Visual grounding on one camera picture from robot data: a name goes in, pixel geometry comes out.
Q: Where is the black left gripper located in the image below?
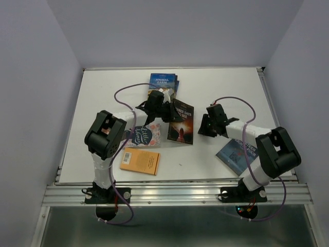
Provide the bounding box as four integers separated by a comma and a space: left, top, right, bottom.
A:
154, 100, 182, 123

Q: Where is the Three Days to See book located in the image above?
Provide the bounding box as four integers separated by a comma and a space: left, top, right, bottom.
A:
167, 99, 194, 145

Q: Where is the Nineteen Eighty-Four blue book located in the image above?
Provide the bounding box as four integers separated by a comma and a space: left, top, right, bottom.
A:
215, 139, 248, 176

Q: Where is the Animal Farm blue book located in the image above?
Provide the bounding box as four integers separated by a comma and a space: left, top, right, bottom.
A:
148, 73, 176, 98

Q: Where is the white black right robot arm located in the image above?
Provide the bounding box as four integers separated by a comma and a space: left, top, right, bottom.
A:
198, 104, 301, 203

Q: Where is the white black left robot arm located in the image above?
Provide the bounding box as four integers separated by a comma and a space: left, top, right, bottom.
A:
82, 90, 183, 204

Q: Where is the Little Women floral book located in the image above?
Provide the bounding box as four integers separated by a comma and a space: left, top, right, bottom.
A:
122, 123, 161, 148

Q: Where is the orange back cover book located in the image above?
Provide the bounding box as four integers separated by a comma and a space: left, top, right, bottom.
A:
120, 148, 160, 175

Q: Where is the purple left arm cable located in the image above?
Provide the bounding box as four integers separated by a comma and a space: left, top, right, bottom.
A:
99, 82, 161, 226

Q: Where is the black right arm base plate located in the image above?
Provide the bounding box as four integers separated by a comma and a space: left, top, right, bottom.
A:
217, 187, 267, 203

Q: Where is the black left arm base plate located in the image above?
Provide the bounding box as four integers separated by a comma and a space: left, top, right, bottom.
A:
81, 187, 124, 204

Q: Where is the aluminium table frame rail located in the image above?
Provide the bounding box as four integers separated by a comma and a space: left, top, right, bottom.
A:
41, 66, 316, 206

